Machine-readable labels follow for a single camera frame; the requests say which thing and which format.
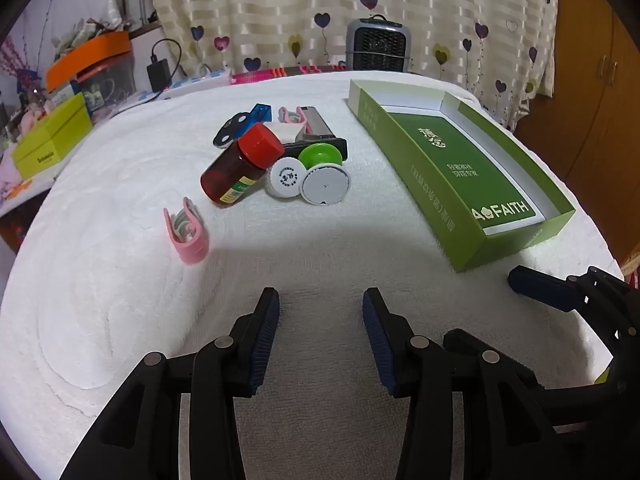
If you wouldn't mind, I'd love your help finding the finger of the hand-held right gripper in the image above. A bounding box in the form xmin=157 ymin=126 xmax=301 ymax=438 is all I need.
xmin=442 ymin=329 xmax=538 ymax=387
xmin=508 ymin=265 xmax=640 ymax=338

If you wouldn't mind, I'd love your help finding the blue translucent usb tester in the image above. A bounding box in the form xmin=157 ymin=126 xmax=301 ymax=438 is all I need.
xmin=235 ymin=103 xmax=272 ymax=136

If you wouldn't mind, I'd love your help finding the pink plastic clip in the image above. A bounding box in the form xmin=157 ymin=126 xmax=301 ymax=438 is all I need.
xmin=164 ymin=197 xmax=208 ymax=265
xmin=277 ymin=105 xmax=308 ymax=128

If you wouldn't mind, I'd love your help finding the black round disc with magnets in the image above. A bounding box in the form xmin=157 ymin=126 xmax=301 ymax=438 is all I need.
xmin=212 ymin=112 xmax=251 ymax=148

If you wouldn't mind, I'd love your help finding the green cardboard box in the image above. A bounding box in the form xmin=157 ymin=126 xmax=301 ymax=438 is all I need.
xmin=347 ymin=79 xmax=577 ymax=273

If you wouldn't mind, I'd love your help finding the pile of small packets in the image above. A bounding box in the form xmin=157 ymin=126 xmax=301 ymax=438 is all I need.
xmin=52 ymin=17 xmax=131 ymax=58

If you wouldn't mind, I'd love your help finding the small white box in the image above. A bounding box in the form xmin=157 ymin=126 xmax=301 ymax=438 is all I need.
xmin=262 ymin=121 xmax=306 ymax=145

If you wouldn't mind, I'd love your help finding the heart print curtain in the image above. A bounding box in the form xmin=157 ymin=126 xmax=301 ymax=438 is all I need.
xmin=140 ymin=0 xmax=561 ymax=131

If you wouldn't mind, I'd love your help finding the lime green box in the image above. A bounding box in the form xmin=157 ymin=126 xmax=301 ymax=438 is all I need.
xmin=11 ymin=92 xmax=93 ymax=179

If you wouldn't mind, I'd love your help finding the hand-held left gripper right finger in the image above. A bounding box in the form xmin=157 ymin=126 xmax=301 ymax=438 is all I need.
xmin=362 ymin=287 xmax=583 ymax=480

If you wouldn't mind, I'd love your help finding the green round cap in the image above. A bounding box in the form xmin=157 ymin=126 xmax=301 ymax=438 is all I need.
xmin=298 ymin=143 xmax=345 ymax=171

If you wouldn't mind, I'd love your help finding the black charger adapter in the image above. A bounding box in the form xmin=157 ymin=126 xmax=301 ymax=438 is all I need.
xmin=146 ymin=57 xmax=172 ymax=92

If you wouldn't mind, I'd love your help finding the white printed bottle cap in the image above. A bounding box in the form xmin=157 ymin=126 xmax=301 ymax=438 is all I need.
xmin=264 ymin=157 xmax=307 ymax=197

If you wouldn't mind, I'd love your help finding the black plastic tool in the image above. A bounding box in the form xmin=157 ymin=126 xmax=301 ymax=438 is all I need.
xmin=282 ymin=136 xmax=348 ymax=163

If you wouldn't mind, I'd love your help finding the wooden wardrobe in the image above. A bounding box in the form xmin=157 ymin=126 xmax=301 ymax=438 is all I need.
xmin=515 ymin=0 xmax=640 ymax=261

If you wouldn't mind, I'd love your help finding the grey and white round disc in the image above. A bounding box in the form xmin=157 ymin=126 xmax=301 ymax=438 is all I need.
xmin=300 ymin=164 xmax=352 ymax=207

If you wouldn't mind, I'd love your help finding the white and blue power strip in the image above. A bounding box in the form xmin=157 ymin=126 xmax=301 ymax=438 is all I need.
xmin=135 ymin=67 xmax=233 ymax=103

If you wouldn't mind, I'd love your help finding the brown bottle with red cap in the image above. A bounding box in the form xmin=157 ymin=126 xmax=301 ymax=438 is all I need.
xmin=200 ymin=124 xmax=285 ymax=206

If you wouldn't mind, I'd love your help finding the clear bin with orange lid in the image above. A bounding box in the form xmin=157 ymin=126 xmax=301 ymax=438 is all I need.
xmin=46 ymin=30 xmax=136 ymax=111

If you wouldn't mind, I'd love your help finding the colourful plaid cloth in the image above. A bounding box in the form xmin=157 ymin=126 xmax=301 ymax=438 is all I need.
xmin=230 ymin=62 xmax=351 ymax=85

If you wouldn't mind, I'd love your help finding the black charger cable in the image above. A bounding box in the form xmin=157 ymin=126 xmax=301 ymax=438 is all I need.
xmin=150 ymin=39 xmax=185 ymax=77

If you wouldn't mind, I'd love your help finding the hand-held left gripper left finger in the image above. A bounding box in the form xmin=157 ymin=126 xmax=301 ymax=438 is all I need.
xmin=60 ymin=287 xmax=281 ymax=480

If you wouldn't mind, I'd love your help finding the grey space heater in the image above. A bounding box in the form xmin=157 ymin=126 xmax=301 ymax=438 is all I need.
xmin=346 ymin=14 xmax=413 ymax=72

